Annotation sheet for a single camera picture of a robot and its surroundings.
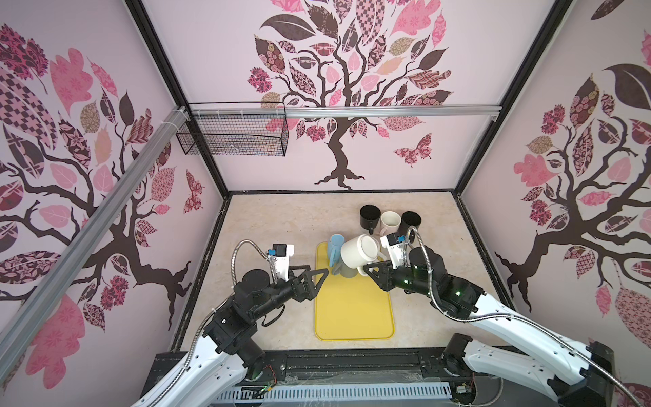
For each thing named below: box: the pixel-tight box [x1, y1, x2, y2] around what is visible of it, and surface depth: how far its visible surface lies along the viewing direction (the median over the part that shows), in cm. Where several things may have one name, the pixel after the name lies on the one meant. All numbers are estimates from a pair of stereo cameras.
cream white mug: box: [339, 234, 379, 277], surface depth 72 cm
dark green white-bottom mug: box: [359, 204, 382, 235], surface depth 102 cm
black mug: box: [396, 211, 422, 243], surface depth 100 cm
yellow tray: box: [315, 241, 395, 341], surface depth 85 cm
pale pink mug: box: [379, 210, 402, 236], surface depth 102 cm
